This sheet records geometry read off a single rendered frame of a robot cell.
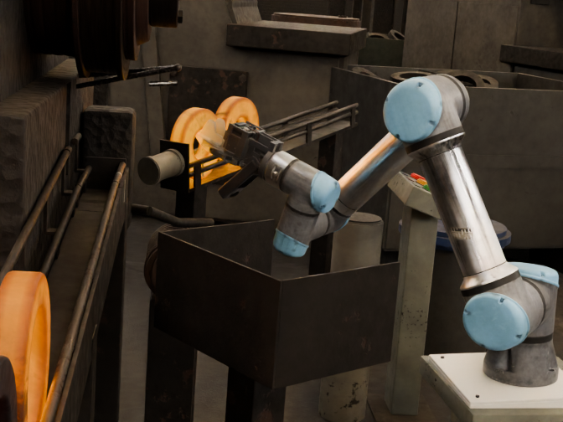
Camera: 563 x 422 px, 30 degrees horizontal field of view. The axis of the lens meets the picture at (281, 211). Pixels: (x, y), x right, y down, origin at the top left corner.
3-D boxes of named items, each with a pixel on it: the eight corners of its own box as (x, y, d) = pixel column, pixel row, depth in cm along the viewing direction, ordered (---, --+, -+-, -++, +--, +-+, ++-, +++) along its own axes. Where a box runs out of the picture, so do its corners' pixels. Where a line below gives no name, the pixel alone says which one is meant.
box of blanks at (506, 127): (379, 280, 396) (399, 74, 379) (302, 228, 472) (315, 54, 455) (607, 274, 431) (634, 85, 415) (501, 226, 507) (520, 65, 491)
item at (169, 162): (136, 182, 219) (136, 155, 218) (162, 173, 227) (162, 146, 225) (159, 187, 216) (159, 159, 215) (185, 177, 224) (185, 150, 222)
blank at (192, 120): (167, 114, 223) (181, 115, 221) (209, 102, 236) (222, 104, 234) (169, 184, 227) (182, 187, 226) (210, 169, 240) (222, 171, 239)
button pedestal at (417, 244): (377, 429, 261) (401, 186, 249) (362, 392, 285) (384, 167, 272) (440, 430, 263) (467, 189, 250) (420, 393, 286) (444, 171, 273)
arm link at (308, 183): (316, 221, 214) (329, 184, 211) (273, 197, 218) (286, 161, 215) (334, 213, 221) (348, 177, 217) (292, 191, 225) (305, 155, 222)
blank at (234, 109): (210, 102, 236) (223, 104, 234) (247, 91, 249) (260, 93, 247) (210, 169, 240) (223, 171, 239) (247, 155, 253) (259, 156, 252)
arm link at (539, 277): (562, 325, 215) (568, 261, 212) (541, 343, 204) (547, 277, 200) (506, 313, 221) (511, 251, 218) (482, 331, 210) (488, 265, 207)
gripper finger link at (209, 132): (199, 110, 229) (233, 127, 225) (192, 135, 231) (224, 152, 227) (192, 110, 226) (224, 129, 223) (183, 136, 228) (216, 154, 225)
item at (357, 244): (321, 423, 262) (338, 220, 251) (315, 404, 274) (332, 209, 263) (368, 424, 263) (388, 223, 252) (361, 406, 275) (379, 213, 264)
